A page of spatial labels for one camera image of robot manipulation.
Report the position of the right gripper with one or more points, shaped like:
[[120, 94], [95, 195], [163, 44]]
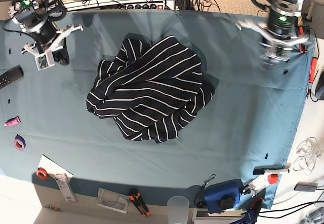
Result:
[[50, 46]]

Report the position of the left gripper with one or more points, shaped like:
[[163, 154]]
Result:
[[275, 48]]

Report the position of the navy white striped t-shirt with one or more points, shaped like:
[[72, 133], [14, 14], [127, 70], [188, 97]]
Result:
[[150, 91]]

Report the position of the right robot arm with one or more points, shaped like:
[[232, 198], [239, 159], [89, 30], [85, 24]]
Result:
[[37, 20]]

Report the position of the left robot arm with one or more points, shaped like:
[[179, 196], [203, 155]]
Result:
[[279, 33]]

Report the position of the orange black clamp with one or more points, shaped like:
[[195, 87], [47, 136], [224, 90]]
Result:
[[304, 32]]

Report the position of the black remote control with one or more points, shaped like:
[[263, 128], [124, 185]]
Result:
[[10, 76]]

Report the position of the black computer mouse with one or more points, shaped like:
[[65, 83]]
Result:
[[319, 90]]

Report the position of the pink tube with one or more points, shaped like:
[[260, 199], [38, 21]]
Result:
[[13, 121]]

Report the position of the purple tape roll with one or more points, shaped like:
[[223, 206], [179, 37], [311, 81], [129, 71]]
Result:
[[19, 142]]

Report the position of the teal table cloth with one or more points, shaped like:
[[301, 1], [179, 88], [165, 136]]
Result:
[[250, 122]]

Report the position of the white zip ties bundle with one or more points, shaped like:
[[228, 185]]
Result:
[[308, 153]]

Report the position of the white paper sheet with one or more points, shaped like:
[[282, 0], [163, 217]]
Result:
[[52, 168]]

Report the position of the orange tape roll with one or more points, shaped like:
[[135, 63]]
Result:
[[42, 174]]

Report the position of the packaged item with barcode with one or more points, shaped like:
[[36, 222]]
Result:
[[65, 188]]

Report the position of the black marker pen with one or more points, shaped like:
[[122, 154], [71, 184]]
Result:
[[270, 170]]

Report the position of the small red block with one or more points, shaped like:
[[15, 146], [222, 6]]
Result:
[[273, 178]]

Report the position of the grey adapter box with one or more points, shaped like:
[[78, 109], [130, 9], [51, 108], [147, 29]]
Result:
[[305, 187]]

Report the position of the clear plastic bag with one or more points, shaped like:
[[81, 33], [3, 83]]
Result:
[[112, 201]]

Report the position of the blue clamp with black knob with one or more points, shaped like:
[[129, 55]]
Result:
[[223, 197]]

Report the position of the orange black cutter pliers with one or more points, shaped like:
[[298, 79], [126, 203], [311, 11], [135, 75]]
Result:
[[137, 200]]

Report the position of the frosted plastic cup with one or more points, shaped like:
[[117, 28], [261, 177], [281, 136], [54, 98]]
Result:
[[178, 210]]

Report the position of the orange handled tool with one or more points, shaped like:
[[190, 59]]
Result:
[[312, 69]]

